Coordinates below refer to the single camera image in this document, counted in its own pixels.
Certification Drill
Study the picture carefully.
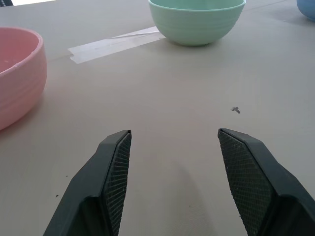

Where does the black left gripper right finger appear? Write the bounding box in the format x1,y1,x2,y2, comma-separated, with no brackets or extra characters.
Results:
217,127,315,236

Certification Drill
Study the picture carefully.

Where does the green plastic bowl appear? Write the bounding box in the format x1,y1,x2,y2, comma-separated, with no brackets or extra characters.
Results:
148,0,247,47

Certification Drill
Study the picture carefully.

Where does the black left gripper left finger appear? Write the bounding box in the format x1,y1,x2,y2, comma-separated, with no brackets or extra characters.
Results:
42,129,132,236

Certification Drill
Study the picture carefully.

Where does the blue plastic bowl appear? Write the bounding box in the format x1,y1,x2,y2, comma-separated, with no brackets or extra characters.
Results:
296,0,315,20

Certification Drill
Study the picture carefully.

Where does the clear tape strip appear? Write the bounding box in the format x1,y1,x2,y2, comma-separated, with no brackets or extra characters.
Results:
67,26,163,65

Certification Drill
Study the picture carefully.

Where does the pink plastic bowl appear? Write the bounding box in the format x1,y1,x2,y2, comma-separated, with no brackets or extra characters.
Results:
0,27,48,131

